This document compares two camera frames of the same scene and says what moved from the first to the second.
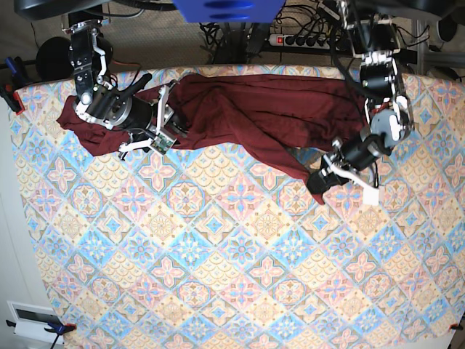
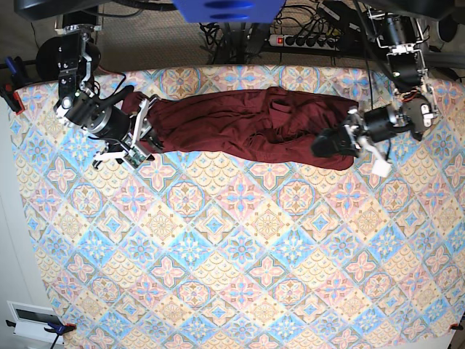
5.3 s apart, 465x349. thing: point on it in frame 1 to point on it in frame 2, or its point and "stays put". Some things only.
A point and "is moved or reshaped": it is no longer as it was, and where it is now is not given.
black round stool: x=52 y=59 stays put
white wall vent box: x=31 y=320 stays put
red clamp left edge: x=18 y=78 stays put
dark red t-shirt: x=301 y=118 is moved or reshaped
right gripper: x=349 y=155 to x=372 y=129
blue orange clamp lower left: x=60 y=329 stays put
